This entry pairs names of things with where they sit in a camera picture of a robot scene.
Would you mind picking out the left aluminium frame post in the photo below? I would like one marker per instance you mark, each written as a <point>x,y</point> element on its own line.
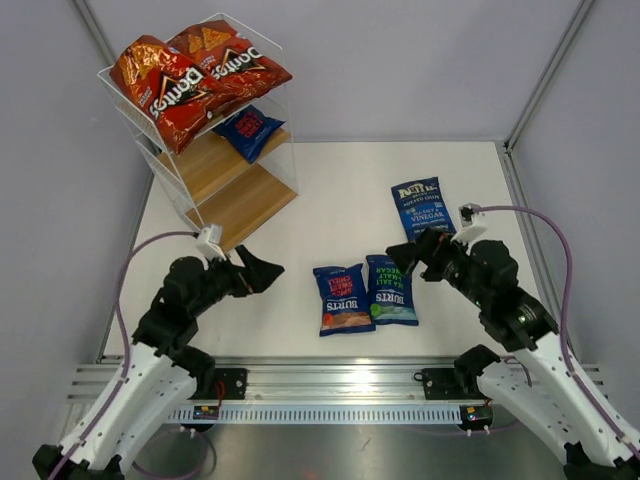
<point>94,29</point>

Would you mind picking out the white wire wooden shelf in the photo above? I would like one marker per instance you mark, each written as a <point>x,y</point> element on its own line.
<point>209,182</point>

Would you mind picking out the red Doritos bag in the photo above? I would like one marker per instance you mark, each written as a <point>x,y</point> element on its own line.
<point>175,93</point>
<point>232,59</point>

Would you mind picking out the aluminium frame post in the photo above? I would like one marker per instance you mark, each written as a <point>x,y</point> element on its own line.
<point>94,29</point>
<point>560,53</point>

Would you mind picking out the white slotted cable duct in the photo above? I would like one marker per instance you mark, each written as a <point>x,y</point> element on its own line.
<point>420,414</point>

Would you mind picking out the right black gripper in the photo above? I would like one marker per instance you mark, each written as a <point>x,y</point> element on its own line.
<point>432,246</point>

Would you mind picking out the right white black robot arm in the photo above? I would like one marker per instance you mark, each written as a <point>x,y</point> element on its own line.
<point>566,410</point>

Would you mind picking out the blue Burts chilli bag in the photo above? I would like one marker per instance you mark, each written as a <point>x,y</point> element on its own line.
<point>345,305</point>
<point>248,132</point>

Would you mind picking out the blue Kettle vinegar chips bag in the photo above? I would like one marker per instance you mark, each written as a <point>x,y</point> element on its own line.
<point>421,205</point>

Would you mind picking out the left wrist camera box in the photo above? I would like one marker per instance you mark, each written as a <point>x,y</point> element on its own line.
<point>208,242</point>

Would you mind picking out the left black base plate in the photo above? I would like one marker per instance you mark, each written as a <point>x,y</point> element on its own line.
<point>230,383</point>

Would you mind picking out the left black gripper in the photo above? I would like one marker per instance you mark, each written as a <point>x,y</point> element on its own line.
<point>254,277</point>

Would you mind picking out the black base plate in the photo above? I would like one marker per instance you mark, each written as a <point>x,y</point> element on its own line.
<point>441,384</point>
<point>230,383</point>

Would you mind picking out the right aluminium frame post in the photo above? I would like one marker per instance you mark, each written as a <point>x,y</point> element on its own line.
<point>560,53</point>

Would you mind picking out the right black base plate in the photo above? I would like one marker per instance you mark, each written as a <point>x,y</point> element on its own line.
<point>441,384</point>

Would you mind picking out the aluminium mounting rail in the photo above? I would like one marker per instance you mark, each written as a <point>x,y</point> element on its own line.
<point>294,380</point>

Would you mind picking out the blue Burts vinegar bag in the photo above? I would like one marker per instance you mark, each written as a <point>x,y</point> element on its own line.
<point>390,293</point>

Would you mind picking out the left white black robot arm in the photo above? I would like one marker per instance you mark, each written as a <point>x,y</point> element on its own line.
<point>160,369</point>

